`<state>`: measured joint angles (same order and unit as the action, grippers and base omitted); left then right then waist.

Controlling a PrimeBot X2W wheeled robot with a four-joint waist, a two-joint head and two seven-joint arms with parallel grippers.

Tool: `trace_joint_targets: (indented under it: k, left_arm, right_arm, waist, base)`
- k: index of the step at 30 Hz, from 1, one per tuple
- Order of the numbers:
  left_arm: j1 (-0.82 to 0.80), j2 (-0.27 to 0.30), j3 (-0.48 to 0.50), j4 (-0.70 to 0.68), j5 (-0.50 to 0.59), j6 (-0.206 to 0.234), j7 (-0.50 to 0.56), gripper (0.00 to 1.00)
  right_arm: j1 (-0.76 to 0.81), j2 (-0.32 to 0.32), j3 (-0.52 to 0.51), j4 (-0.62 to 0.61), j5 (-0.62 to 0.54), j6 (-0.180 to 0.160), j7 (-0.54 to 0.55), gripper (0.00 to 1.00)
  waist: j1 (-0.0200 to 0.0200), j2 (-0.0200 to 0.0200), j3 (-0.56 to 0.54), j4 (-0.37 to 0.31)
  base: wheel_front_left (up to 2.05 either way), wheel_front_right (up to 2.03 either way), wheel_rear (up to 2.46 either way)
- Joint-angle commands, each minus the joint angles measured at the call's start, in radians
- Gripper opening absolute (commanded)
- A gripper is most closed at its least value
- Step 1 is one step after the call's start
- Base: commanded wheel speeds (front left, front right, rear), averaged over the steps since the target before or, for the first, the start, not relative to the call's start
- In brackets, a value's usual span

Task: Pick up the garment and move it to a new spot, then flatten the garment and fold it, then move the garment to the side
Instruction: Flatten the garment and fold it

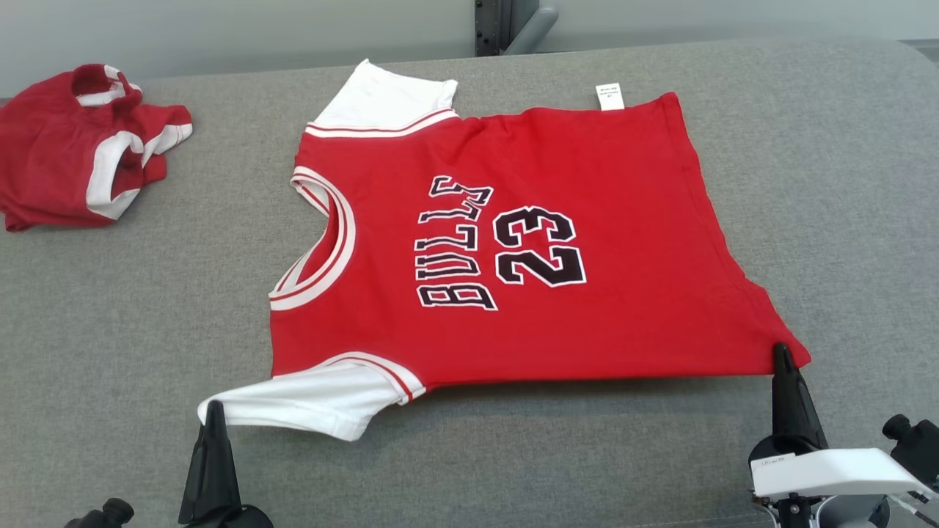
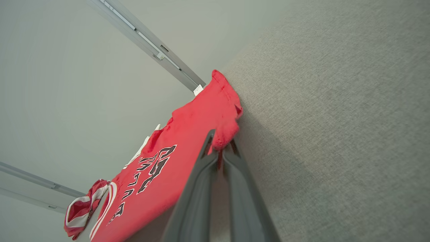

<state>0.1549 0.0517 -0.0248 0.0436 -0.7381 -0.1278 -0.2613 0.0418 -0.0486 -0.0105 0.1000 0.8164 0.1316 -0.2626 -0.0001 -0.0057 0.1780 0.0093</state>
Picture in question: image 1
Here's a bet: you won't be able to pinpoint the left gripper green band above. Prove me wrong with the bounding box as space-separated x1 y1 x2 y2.
178 400 274 528

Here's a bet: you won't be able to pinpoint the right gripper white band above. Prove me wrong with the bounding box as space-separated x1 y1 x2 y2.
748 343 932 516

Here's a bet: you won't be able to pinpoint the red Bulls jersey white sleeves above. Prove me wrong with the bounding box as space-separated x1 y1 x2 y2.
198 60 812 443

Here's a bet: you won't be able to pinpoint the red shorts white trim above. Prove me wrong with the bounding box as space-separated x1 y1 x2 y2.
0 64 194 233

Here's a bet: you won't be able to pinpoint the grey fabric sofa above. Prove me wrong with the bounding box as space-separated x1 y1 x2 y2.
0 40 939 528

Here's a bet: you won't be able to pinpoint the right teal plug black cable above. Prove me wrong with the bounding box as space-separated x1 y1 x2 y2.
891 490 939 528

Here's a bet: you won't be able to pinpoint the grey metal stand with bracket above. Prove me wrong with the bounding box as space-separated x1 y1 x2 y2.
475 0 560 58

